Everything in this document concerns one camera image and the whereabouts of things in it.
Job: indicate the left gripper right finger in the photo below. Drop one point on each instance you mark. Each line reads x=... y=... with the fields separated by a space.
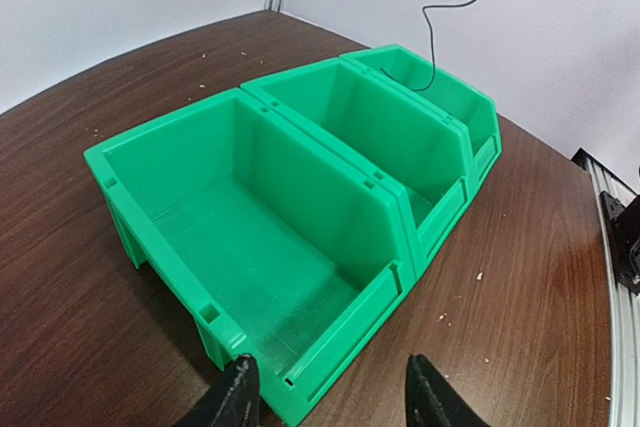
x=431 y=401

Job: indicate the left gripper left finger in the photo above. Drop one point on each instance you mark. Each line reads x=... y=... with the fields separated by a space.
x=233 y=400

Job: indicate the left green plastic bin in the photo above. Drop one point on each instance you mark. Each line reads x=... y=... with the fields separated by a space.
x=277 y=248

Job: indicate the green plastic bin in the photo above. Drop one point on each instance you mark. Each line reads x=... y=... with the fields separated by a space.
x=277 y=248
x=416 y=77
x=403 y=145

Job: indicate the middle green plastic bin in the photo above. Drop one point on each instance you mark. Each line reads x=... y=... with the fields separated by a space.
x=403 y=145

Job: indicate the right green plastic bin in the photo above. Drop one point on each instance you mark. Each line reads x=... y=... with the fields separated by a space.
x=416 y=77

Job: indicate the aluminium front rail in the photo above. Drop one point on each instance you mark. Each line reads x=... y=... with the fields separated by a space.
x=624 y=307

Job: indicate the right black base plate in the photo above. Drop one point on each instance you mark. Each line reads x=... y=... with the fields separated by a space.
x=621 y=224

